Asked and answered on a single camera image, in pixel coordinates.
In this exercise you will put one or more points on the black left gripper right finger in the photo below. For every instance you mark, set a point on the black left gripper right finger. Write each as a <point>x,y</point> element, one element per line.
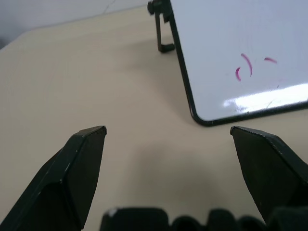
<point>272,173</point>

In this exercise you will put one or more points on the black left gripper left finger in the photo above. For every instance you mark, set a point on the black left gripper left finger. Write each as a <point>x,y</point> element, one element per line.
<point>60,178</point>

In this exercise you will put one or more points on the black-framed whiteboard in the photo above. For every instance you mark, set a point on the black-framed whiteboard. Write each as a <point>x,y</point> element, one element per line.
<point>231,55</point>

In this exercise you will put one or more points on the black clip on whiteboard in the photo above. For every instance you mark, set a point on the black clip on whiteboard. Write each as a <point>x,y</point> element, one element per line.
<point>161,26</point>

